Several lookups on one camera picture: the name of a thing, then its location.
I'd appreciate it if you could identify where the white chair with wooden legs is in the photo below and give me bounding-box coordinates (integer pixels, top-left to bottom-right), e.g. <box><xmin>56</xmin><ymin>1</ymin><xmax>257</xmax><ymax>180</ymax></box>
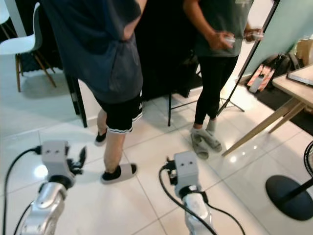
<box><xmin>0</xmin><ymin>0</ymin><xmax>11</xmax><ymax>25</ymax></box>
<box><xmin>0</xmin><ymin>2</ymin><xmax>57</xmax><ymax>93</ymax></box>

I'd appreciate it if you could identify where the black metal stool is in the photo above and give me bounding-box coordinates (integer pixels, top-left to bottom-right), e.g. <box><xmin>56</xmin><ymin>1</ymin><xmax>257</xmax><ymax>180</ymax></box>
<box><xmin>166</xmin><ymin>69</ymin><xmax>201</xmax><ymax>127</ymax></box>

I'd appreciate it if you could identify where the black backpack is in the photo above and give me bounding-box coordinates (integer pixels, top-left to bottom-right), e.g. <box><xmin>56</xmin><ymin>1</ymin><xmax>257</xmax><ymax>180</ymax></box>
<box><xmin>246</xmin><ymin>53</ymin><xmax>301</xmax><ymax>94</ymax></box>

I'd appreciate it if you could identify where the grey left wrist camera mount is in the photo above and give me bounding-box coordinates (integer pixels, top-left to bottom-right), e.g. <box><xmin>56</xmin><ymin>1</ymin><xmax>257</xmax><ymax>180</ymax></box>
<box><xmin>41</xmin><ymin>140</ymin><xmax>73</xmax><ymax>178</ymax></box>

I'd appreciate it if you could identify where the brown cardboard box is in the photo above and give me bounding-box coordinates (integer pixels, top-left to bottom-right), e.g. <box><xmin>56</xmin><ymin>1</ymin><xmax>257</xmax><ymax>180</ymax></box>
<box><xmin>295</xmin><ymin>38</ymin><xmax>313</xmax><ymax>67</ymax></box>

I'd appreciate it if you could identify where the black standing fan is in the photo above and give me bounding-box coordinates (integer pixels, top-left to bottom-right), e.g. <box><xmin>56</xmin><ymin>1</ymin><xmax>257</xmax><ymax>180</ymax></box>
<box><xmin>265</xmin><ymin>141</ymin><xmax>313</xmax><ymax>222</ymax></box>

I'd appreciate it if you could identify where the person in green shirt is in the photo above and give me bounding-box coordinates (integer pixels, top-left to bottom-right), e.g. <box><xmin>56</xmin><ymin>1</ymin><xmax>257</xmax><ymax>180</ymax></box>
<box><xmin>182</xmin><ymin>0</ymin><xmax>266</xmax><ymax>160</ymax></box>

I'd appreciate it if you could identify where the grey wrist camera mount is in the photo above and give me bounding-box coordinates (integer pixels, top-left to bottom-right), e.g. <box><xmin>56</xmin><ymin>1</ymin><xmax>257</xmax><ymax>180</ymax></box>
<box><xmin>41</xmin><ymin>140</ymin><xmax>73</xmax><ymax>178</ymax></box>
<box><xmin>173</xmin><ymin>150</ymin><xmax>202</xmax><ymax>190</ymax></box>

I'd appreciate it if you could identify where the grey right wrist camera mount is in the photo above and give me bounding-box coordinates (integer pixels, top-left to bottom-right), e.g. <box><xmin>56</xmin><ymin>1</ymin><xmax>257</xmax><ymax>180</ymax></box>
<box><xmin>173</xmin><ymin>150</ymin><xmax>202</xmax><ymax>190</ymax></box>

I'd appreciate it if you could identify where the flat grey box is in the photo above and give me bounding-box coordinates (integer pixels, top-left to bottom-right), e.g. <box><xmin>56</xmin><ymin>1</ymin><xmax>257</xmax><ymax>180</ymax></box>
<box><xmin>287</xmin><ymin>65</ymin><xmax>313</xmax><ymax>87</ymax></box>

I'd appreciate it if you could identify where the person in blue-grey shirt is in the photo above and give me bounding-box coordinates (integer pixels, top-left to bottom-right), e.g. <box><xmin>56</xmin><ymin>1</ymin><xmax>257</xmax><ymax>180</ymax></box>
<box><xmin>40</xmin><ymin>0</ymin><xmax>148</xmax><ymax>185</ymax></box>

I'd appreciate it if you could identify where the black partition panel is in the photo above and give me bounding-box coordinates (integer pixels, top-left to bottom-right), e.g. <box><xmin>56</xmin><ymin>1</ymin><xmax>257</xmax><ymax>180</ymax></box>
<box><xmin>12</xmin><ymin>0</ymin><xmax>89</xmax><ymax>129</ymax></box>

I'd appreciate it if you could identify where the pale green board on stand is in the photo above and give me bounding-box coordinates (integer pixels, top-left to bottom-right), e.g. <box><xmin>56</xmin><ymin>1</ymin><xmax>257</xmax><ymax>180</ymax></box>
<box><xmin>218</xmin><ymin>0</ymin><xmax>313</xmax><ymax>116</ymax></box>

